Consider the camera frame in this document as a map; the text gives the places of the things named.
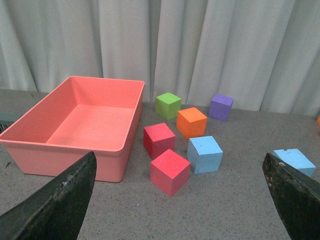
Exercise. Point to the red foam cube far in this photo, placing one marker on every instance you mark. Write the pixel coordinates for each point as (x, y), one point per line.
(157, 139)

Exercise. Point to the light blue foam cube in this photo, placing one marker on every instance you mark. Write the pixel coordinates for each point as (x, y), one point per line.
(295, 158)
(204, 154)

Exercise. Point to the green foam cube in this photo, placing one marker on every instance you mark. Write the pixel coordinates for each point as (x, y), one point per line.
(167, 105)

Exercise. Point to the orange foam cube by bin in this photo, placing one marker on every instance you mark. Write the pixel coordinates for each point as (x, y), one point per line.
(318, 121)

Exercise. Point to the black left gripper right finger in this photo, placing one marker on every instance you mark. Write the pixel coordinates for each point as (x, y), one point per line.
(296, 197)

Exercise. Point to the purple foam cube far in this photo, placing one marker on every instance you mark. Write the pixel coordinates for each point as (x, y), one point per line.
(220, 107)

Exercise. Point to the red foam cube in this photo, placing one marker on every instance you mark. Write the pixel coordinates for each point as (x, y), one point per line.
(169, 172)
(157, 139)

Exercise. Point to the grey curtain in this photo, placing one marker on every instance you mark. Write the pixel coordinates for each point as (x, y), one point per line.
(265, 54)

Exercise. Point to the salmon pink plastic bin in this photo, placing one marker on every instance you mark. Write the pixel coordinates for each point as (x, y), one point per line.
(81, 115)

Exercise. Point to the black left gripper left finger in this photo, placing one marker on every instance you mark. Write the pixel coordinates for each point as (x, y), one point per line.
(57, 210)

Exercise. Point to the red foam cube near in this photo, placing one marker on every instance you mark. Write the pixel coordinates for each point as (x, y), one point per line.
(169, 172)

